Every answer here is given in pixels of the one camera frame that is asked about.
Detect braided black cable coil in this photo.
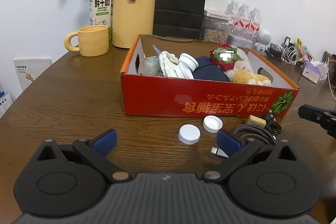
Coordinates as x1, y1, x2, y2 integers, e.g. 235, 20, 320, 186
210, 109, 283, 159

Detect white bottle cap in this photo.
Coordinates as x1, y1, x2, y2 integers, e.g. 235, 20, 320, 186
203, 115, 223, 134
178, 124, 201, 145

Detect yellow small plug block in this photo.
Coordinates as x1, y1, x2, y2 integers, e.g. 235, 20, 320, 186
246, 115, 266, 128

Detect purple tissue pack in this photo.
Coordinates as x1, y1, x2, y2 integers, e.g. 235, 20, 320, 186
302, 60, 329, 84

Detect red cardboard box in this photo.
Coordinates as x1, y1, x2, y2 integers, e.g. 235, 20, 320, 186
121, 35, 299, 118

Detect yellow plush toy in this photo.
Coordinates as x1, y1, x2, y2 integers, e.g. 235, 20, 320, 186
229, 69, 272, 86

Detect navy blue pouch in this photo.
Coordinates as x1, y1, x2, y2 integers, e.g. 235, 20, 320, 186
193, 56, 230, 82

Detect pale green mesh sponge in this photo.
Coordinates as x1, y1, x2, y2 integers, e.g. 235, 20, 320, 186
138, 56, 162, 76

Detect blue white leaflets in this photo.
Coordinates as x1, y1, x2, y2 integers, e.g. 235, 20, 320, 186
0, 92, 13, 118

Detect white robot figurine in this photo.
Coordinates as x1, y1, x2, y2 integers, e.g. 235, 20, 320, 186
255, 30, 272, 56

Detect white cloth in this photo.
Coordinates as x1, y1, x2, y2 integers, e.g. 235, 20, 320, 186
159, 51, 199, 79

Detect yellow ceramic mug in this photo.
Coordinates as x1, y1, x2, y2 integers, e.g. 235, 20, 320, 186
64, 25, 109, 57

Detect purple woven fabric pouch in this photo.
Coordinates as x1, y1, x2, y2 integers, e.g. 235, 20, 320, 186
153, 45, 161, 56

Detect water bottle right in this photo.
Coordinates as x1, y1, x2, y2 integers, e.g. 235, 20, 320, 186
248, 7, 261, 39

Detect water bottle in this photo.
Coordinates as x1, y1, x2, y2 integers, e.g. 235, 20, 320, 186
225, 0, 238, 16
248, 7, 261, 39
238, 3, 250, 32

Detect water bottle middle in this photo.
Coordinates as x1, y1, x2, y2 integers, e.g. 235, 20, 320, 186
238, 3, 250, 32

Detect clear jar of seeds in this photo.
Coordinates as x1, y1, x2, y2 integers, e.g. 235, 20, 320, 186
201, 9, 230, 44

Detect water bottle left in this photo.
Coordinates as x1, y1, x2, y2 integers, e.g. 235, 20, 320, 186
225, 0, 238, 16

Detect yellow thermos jug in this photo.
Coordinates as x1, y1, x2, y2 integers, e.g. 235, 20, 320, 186
112, 0, 155, 49

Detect white milk carton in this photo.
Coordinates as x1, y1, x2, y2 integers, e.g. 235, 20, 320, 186
89, 0, 112, 39

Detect tangle of cables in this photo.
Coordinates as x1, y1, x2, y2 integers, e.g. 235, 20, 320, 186
266, 36, 313, 64

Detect white wall panel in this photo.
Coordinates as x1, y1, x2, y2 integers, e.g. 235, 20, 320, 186
13, 58, 52, 91

